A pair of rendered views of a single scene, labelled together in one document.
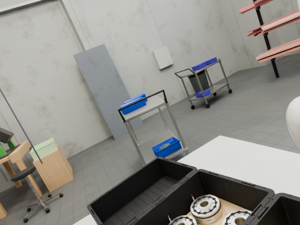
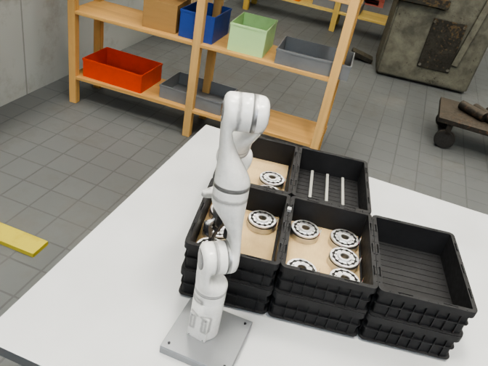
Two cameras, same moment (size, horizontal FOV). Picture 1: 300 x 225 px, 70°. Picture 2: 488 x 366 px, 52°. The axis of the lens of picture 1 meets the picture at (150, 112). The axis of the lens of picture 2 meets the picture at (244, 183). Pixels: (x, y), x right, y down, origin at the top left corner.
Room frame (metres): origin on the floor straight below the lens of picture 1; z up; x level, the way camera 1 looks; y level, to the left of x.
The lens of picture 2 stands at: (0.94, -1.30, 1.93)
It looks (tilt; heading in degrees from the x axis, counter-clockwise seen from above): 32 degrees down; 120
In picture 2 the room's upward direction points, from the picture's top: 11 degrees clockwise
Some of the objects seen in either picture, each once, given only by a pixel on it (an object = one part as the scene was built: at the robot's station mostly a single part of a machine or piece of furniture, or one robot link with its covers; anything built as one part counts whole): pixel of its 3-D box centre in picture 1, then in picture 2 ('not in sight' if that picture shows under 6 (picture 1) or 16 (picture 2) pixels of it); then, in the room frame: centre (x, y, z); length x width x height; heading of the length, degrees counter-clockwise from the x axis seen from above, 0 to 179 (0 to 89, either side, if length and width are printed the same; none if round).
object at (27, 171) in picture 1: (35, 189); not in sight; (3.24, 2.13, 0.33); 0.63 x 0.60 x 0.66; 20
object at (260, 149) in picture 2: not in sight; (255, 172); (0.08, 0.24, 0.87); 0.40 x 0.30 x 0.11; 117
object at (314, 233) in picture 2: not in sight; (305, 229); (0.41, 0.09, 0.86); 0.10 x 0.10 x 0.01
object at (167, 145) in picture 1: (152, 131); not in sight; (2.87, 0.07, 0.54); 1.14 x 0.67 x 1.07; 179
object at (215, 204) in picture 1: (205, 205); (344, 279); (0.64, -0.04, 0.86); 0.10 x 0.10 x 0.01
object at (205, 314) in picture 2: not in sight; (207, 308); (0.38, -0.42, 0.82); 0.09 x 0.09 x 0.17; 10
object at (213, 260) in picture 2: not in sight; (213, 268); (0.38, -0.42, 0.98); 0.09 x 0.09 x 0.17; 53
